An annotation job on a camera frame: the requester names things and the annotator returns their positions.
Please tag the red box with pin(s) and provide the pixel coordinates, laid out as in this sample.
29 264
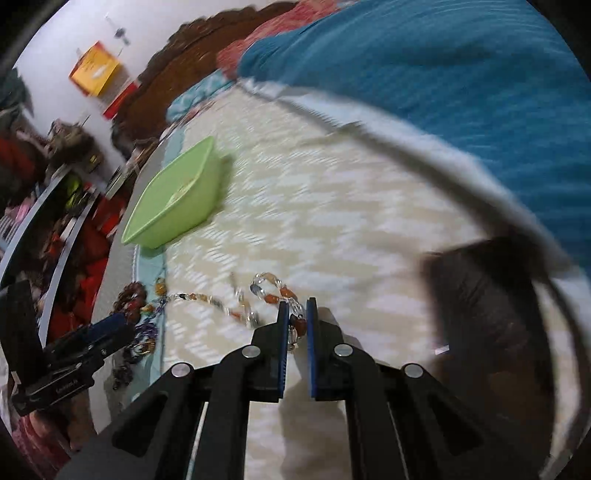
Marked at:
119 100

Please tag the patterned bed sheet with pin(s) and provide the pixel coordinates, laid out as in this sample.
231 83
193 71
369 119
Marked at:
323 207

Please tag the brown bag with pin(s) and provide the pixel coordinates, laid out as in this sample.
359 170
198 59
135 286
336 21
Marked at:
69 141

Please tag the dark cloth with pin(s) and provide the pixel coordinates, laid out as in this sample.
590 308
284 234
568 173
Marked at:
485 314

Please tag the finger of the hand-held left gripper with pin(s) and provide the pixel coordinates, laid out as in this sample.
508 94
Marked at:
78 365
111 328

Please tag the grey shelf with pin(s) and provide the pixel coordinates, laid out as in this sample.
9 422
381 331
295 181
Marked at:
27 230

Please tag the blue blanket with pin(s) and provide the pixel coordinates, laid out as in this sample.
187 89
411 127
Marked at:
438 69

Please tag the purple bead jewelry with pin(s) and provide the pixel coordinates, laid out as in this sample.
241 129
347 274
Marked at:
143 334

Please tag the wooden headboard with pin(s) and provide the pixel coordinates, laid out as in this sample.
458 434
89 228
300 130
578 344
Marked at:
184 69

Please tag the teal patterned pillow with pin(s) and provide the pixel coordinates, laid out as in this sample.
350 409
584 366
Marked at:
198 94

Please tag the red plastic bag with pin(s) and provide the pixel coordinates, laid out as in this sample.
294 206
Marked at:
90 277

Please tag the dark bead jewelry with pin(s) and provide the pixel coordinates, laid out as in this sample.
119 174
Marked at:
122 376

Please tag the green plastic tray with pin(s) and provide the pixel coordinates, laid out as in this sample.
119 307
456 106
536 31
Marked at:
171 203

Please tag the red patterned pillow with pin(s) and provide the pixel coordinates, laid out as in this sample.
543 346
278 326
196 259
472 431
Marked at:
258 41

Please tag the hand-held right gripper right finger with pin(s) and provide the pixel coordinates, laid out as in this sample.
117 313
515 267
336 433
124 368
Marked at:
312 355

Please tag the yellow cardboard box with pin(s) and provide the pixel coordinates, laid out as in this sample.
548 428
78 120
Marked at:
94 69

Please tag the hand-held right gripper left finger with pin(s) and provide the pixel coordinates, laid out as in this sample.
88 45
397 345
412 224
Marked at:
282 355

